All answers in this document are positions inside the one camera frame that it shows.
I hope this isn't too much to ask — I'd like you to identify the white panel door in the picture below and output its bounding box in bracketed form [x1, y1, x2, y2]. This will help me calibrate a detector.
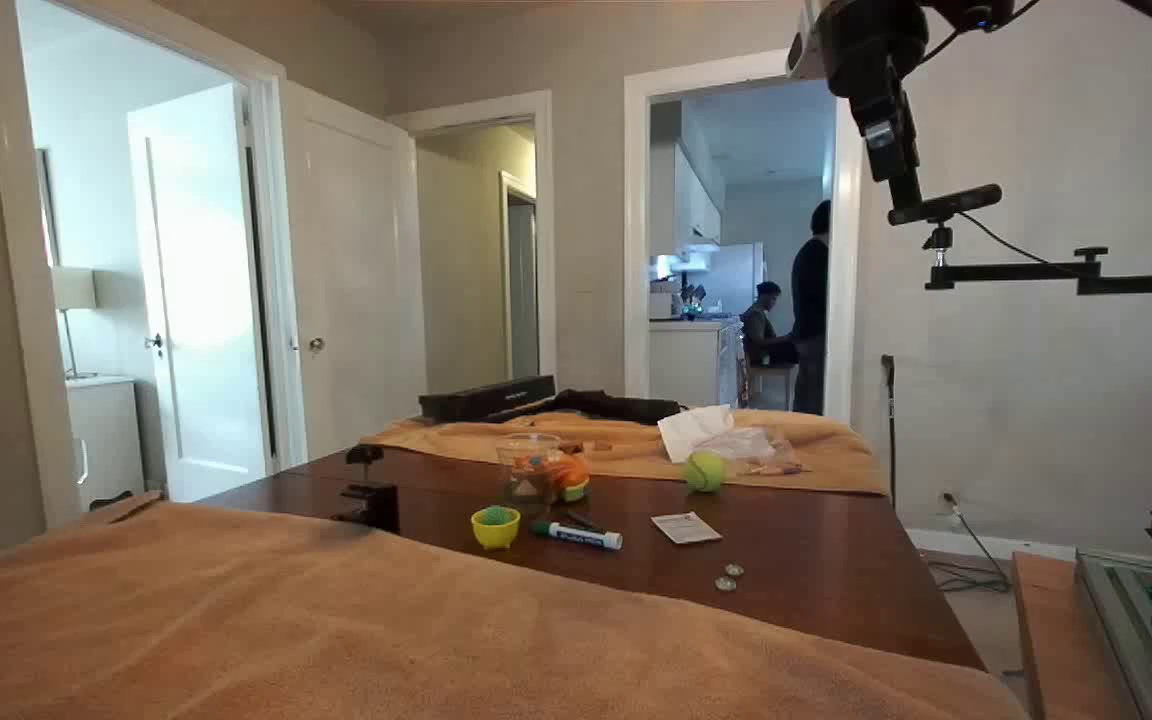
[125, 84, 270, 505]

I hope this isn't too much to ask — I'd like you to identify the seated person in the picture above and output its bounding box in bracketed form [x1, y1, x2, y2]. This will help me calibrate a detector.
[734, 275, 798, 413]

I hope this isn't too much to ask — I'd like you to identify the long black rod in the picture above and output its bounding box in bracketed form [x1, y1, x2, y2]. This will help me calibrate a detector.
[518, 387, 687, 429]

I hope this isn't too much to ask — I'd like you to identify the clear plastic cup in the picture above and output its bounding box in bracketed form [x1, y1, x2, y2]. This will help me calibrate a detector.
[505, 435, 552, 505]

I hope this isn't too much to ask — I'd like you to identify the standing person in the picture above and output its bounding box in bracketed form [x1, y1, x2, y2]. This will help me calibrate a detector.
[789, 197, 832, 414]

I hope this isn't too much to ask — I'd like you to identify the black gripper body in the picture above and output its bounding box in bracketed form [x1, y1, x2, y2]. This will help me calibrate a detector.
[815, 0, 936, 139]

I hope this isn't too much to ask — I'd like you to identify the black bar camera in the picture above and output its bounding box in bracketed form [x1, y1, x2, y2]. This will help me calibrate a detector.
[885, 179, 1009, 229]

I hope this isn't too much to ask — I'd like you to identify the black clamp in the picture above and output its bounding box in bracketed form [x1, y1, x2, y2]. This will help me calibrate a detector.
[337, 440, 402, 536]

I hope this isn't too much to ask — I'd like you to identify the white cloth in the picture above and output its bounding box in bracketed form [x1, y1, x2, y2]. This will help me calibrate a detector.
[652, 402, 740, 467]

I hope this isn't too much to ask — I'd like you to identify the green white marker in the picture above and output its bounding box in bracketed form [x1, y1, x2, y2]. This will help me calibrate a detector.
[526, 515, 628, 555]

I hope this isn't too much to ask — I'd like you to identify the white cabinet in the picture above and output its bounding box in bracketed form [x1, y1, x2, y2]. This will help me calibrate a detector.
[64, 375, 146, 510]

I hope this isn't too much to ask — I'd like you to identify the yellow tennis ball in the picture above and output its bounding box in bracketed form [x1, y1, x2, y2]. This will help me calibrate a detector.
[679, 449, 734, 496]

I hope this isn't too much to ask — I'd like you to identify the white kitchen counter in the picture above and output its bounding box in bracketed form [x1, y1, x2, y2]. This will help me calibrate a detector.
[643, 317, 740, 408]

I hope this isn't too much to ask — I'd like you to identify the orange toy truck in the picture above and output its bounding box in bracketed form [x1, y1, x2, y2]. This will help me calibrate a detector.
[540, 451, 597, 507]

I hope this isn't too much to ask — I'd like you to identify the white paper card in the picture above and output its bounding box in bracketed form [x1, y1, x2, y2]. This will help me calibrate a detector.
[647, 507, 722, 546]

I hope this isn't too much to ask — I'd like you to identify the long black case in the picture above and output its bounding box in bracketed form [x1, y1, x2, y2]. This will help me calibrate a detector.
[414, 370, 561, 429]

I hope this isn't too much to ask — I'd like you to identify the large orange towel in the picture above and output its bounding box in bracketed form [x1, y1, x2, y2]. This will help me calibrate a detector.
[0, 496, 1033, 720]

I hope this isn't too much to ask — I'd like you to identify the small yellow cup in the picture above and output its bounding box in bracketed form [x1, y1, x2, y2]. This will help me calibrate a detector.
[466, 499, 523, 553]

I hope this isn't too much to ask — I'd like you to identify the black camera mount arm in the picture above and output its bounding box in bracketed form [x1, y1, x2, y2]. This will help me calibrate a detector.
[924, 238, 1152, 298]

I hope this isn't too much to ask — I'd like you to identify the power cord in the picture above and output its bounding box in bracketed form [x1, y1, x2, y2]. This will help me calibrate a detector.
[928, 505, 1017, 597]

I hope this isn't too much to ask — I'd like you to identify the thin dark stick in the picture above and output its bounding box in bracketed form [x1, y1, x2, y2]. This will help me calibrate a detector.
[877, 351, 901, 510]

